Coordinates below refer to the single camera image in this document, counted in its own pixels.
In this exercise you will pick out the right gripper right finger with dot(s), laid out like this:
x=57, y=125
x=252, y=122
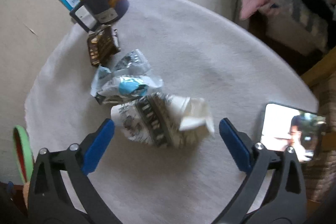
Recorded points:
x=285, y=200

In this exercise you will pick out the dark brown snack packet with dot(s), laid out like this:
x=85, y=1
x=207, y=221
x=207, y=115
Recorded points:
x=102, y=44

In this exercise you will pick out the navy yellow mug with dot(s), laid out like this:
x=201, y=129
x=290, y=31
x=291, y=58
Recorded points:
x=103, y=11

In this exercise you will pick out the green red trash bin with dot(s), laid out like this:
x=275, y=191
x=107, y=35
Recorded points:
x=23, y=153

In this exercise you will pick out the silver blue foil wrapper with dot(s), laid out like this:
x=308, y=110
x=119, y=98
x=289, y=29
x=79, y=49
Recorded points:
x=131, y=78

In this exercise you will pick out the white table cloth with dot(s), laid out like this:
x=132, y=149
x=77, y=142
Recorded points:
x=197, y=53

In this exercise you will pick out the smartphone with lit screen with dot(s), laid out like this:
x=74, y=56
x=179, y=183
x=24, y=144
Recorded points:
x=285, y=127

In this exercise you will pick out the printed paper cup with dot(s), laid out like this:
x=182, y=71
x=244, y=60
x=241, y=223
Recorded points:
x=164, y=120

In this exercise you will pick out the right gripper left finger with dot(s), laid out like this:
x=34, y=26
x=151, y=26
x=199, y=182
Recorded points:
x=60, y=190

